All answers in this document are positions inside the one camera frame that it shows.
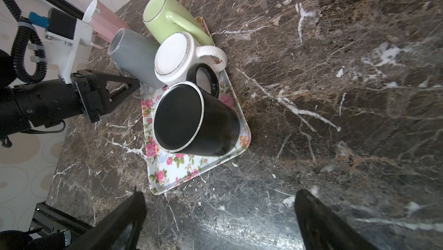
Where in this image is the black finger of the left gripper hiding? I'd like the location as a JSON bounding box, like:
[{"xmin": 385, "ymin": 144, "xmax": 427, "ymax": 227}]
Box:
[{"xmin": 96, "ymin": 72, "xmax": 140, "ymax": 115}]

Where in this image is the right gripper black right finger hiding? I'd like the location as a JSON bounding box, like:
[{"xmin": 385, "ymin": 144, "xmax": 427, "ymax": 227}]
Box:
[{"xmin": 294, "ymin": 190, "xmax": 376, "ymax": 250}]

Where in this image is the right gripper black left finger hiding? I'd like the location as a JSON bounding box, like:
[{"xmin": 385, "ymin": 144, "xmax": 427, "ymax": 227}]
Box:
[{"xmin": 67, "ymin": 191, "xmax": 147, "ymax": 250}]

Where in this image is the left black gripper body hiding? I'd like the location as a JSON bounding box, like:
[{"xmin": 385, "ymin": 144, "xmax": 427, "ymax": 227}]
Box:
[{"xmin": 71, "ymin": 70, "xmax": 104, "ymax": 123}]

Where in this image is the grey ceramic mug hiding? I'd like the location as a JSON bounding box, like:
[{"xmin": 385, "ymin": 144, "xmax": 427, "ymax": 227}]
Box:
[{"xmin": 108, "ymin": 28, "xmax": 165, "ymax": 89}]

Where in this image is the pink ceramic mug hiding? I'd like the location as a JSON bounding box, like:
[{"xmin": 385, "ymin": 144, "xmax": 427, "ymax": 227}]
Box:
[{"xmin": 83, "ymin": 0, "xmax": 130, "ymax": 43}]

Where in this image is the light green ceramic mug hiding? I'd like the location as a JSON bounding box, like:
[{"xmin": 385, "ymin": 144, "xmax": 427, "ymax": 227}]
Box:
[{"xmin": 142, "ymin": 0, "xmax": 214, "ymax": 46}]

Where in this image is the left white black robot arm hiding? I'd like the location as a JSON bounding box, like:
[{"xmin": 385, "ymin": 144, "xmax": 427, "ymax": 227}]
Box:
[{"xmin": 1, "ymin": 0, "xmax": 140, "ymax": 148}]

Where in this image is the white ceramic mug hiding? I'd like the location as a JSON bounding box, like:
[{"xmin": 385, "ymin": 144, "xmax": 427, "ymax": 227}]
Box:
[{"xmin": 155, "ymin": 32, "xmax": 228, "ymax": 86}]

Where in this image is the floral rectangular serving tray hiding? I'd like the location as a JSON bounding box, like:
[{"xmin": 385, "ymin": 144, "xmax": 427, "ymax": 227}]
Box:
[{"xmin": 141, "ymin": 16, "xmax": 251, "ymax": 195}]

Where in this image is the black metal cup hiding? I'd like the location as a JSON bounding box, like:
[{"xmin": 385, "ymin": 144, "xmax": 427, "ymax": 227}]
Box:
[{"xmin": 153, "ymin": 63, "xmax": 240, "ymax": 157}]

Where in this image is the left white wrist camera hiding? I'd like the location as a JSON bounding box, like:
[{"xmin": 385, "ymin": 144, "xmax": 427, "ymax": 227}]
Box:
[{"xmin": 28, "ymin": 8, "xmax": 93, "ymax": 84}]

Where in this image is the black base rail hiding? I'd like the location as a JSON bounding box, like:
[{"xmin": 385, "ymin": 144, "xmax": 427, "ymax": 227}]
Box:
[{"xmin": 30, "ymin": 203, "xmax": 93, "ymax": 241}]

